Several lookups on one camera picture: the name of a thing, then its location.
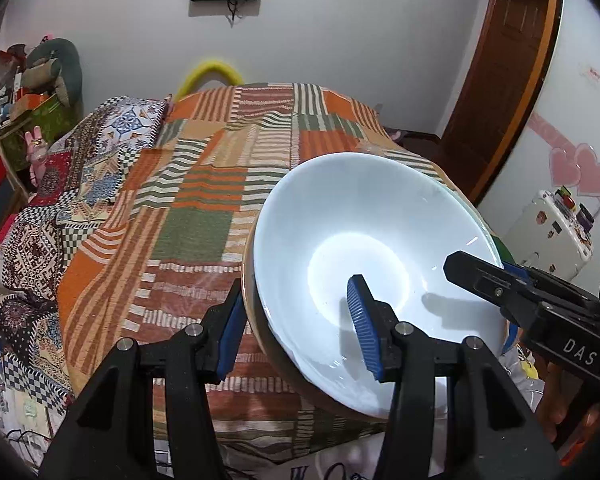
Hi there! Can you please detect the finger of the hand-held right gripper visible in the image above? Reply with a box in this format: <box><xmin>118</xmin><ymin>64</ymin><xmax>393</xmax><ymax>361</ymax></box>
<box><xmin>501</xmin><ymin>261</ymin><xmax>600</xmax><ymax>306</ymax></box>
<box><xmin>443</xmin><ymin>250</ymin><xmax>551</xmax><ymax>326</ymax></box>

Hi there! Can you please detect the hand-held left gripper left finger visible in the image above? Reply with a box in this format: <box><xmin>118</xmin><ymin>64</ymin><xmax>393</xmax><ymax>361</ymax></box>
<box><xmin>37</xmin><ymin>277</ymin><xmax>246</xmax><ymax>480</ymax></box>

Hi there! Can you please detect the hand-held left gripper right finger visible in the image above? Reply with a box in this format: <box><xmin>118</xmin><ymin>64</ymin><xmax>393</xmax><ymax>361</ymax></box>
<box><xmin>346</xmin><ymin>274</ymin><xmax>563</xmax><ymax>480</ymax></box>

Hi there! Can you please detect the white bowl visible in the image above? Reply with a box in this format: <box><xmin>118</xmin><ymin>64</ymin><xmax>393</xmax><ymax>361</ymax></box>
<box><xmin>252</xmin><ymin>152</ymin><xmax>506</xmax><ymax>418</ymax></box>

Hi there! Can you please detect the person's right hand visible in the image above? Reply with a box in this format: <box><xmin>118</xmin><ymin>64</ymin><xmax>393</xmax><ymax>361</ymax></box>
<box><xmin>536</xmin><ymin>362</ymin><xmax>598</xmax><ymax>448</ymax></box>

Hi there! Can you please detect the white appliance with stickers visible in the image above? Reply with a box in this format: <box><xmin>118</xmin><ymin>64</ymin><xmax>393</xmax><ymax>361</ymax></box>
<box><xmin>505</xmin><ymin>189</ymin><xmax>595</xmax><ymax>281</ymax></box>

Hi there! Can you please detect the striped orange patchwork blanket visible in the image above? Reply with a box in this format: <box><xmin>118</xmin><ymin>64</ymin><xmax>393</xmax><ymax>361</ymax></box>
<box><xmin>55</xmin><ymin>81</ymin><xmax>518</xmax><ymax>461</ymax></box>

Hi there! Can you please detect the white cartoon bedsheet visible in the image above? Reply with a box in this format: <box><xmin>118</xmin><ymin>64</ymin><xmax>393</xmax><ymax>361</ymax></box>
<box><xmin>155</xmin><ymin>345</ymin><xmax>546</xmax><ymax>480</ymax></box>

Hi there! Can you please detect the checkered patterned quilt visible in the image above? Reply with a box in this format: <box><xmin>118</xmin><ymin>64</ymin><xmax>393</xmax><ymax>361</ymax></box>
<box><xmin>0</xmin><ymin>94</ymin><xmax>173</xmax><ymax>406</ymax></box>

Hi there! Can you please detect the wooden door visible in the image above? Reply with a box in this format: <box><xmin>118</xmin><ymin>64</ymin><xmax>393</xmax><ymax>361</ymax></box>
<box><xmin>440</xmin><ymin>0</ymin><xmax>563</xmax><ymax>206</ymax></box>

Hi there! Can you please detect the pink bunny toy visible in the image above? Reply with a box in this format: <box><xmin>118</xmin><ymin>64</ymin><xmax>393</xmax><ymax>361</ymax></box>
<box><xmin>25</xmin><ymin>125</ymin><xmax>51</xmax><ymax>181</ymax></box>

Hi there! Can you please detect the yellow foam noodle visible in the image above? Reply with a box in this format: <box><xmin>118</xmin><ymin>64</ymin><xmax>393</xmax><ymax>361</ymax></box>
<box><xmin>175</xmin><ymin>57</ymin><xmax>244</xmax><ymax>101</ymax></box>

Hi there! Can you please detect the green patterned box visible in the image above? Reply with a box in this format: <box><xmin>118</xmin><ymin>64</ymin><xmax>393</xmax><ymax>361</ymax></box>
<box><xmin>0</xmin><ymin>92</ymin><xmax>78</xmax><ymax>171</ymax></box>

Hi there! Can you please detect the pile of small toys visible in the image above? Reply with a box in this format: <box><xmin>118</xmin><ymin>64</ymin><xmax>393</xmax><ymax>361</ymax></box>
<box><xmin>0</xmin><ymin>47</ymin><xmax>36</xmax><ymax>126</ymax></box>

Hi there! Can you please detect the pink heart wall sticker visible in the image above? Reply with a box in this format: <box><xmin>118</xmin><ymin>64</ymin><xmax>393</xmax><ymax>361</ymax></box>
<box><xmin>527</xmin><ymin>112</ymin><xmax>600</xmax><ymax>198</ymax></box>

